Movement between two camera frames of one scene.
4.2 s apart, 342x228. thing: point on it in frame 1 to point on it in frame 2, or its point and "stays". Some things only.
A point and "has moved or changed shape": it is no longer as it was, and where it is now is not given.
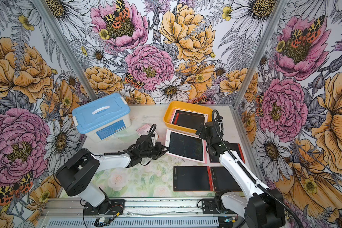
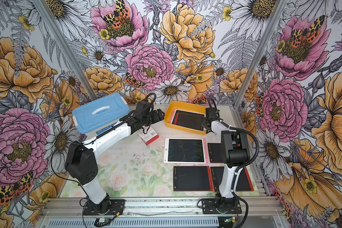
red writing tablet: x=222 y=179 stays
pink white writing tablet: x=186 y=146 has moved or changed shape
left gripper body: x=155 y=152 to x=152 y=118
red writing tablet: x=192 y=178 stays
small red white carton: x=147 y=129 stays
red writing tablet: x=191 y=121 stays
